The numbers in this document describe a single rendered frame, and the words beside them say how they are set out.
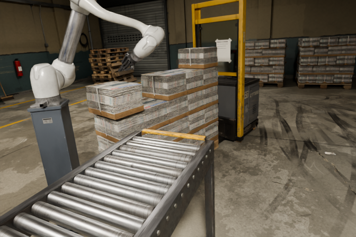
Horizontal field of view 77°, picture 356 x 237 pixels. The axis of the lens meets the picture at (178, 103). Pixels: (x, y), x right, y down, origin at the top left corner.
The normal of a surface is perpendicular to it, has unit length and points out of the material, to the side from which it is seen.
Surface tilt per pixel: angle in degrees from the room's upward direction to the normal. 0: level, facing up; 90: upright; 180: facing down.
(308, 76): 90
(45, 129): 90
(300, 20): 90
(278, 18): 90
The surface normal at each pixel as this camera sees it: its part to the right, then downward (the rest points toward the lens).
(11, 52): 0.91, 0.06
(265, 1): -0.41, 0.26
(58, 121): 0.19, 0.25
